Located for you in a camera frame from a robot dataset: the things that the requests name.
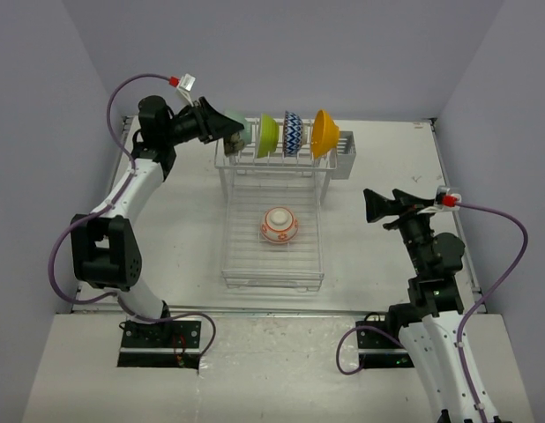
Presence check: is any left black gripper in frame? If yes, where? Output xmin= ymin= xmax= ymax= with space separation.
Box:
xmin=163 ymin=97 xmax=243 ymax=145

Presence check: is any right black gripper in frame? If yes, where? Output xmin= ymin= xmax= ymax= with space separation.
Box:
xmin=363 ymin=188 xmax=437 ymax=274

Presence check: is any mint green bowl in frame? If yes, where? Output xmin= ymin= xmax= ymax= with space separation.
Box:
xmin=224 ymin=109 xmax=252 ymax=144

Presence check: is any blue zigzag patterned bowl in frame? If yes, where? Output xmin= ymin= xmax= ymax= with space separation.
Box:
xmin=282 ymin=111 xmax=304 ymax=157

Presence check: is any yellow plastic bowl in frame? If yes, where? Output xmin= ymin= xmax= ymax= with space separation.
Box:
xmin=310 ymin=109 xmax=340 ymax=160

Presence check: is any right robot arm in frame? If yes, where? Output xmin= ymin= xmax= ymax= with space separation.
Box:
xmin=363 ymin=187 xmax=502 ymax=422

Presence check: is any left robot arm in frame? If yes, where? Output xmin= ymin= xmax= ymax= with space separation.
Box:
xmin=71 ymin=95 xmax=245 ymax=346

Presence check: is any grey cutlery holder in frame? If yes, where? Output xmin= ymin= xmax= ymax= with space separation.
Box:
xmin=332 ymin=131 xmax=356 ymax=180

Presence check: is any orange white upturned bowl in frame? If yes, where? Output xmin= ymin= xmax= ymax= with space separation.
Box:
xmin=259 ymin=206 xmax=299 ymax=244

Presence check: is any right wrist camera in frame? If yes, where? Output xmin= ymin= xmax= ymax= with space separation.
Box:
xmin=435 ymin=185 xmax=461 ymax=208

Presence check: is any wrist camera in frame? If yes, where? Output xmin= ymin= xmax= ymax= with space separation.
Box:
xmin=177 ymin=73 xmax=196 ymax=92
xmin=435 ymin=185 xmax=461 ymax=208

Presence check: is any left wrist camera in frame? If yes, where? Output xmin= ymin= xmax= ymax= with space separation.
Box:
xmin=177 ymin=73 xmax=196 ymax=92

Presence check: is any white wire dish rack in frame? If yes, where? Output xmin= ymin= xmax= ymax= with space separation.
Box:
xmin=214 ymin=118 xmax=338 ymax=292

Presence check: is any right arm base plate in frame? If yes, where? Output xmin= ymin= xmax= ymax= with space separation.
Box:
xmin=356 ymin=330 xmax=414 ymax=369

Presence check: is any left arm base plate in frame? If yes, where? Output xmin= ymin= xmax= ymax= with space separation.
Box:
xmin=117 ymin=320 xmax=202 ymax=370

